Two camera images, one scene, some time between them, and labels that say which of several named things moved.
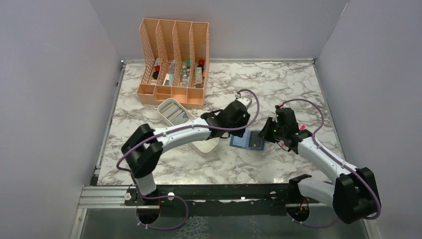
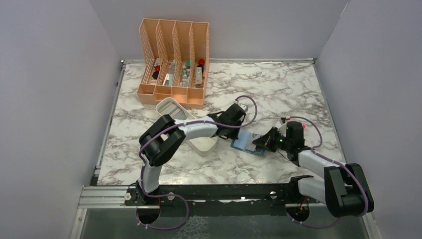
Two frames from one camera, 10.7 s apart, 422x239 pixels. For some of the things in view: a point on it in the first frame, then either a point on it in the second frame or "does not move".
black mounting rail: [258, 199] does not move
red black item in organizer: [156, 73] does not move
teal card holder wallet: [244, 142] → [260, 151]
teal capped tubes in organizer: [185, 77] does not move
